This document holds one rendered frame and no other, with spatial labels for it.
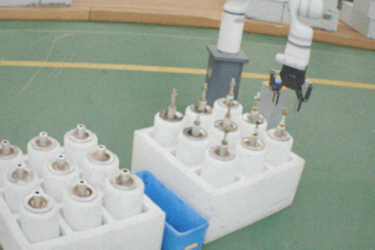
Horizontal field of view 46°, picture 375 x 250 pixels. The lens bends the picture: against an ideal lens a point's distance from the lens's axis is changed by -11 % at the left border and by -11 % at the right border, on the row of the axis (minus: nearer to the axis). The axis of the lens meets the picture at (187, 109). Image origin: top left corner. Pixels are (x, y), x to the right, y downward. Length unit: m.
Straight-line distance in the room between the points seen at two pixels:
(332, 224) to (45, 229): 0.95
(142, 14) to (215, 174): 2.13
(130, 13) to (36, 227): 2.42
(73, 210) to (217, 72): 1.05
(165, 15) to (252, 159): 2.08
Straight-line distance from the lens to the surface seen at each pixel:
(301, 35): 1.34
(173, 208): 1.38
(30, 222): 1.05
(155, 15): 3.32
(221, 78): 1.95
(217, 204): 1.30
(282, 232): 1.50
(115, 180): 1.15
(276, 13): 3.60
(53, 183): 1.17
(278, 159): 1.48
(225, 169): 1.30
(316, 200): 1.69
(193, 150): 1.37
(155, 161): 1.46
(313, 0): 1.33
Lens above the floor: 0.91
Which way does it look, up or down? 25 degrees down
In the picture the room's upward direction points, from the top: 9 degrees clockwise
